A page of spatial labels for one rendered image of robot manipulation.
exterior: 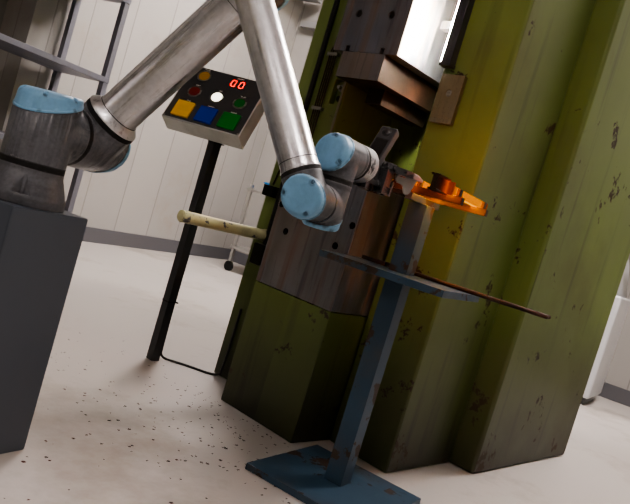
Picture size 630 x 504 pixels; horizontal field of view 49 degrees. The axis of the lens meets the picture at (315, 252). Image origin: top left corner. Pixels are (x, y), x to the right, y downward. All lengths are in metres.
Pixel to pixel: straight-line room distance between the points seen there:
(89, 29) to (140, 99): 3.78
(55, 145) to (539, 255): 1.73
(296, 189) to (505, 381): 1.52
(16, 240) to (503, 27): 1.65
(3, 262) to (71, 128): 0.35
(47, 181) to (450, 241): 1.28
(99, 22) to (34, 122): 3.95
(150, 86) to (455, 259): 1.14
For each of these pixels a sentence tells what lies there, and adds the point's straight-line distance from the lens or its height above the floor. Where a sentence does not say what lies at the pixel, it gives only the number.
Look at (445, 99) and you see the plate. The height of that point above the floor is 1.27.
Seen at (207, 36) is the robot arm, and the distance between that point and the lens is 1.77.
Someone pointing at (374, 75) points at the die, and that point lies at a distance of 2.51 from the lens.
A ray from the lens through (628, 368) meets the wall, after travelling 6.16.
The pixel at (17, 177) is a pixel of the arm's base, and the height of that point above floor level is 0.66.
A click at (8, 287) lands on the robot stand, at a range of 1.70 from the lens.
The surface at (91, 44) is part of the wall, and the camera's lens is 5.60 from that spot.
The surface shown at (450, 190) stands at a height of 0.93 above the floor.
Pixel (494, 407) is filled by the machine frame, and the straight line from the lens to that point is 2.74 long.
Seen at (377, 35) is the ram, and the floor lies 1.43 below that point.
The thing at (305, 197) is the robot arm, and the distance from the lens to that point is 1.43.
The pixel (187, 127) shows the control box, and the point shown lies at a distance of 2.78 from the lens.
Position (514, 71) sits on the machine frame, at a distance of 2.43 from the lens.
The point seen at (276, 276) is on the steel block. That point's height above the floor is 0.51.
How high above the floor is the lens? 0.78
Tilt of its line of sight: 3 degrees down
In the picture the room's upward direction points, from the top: 17 degrees clockwise
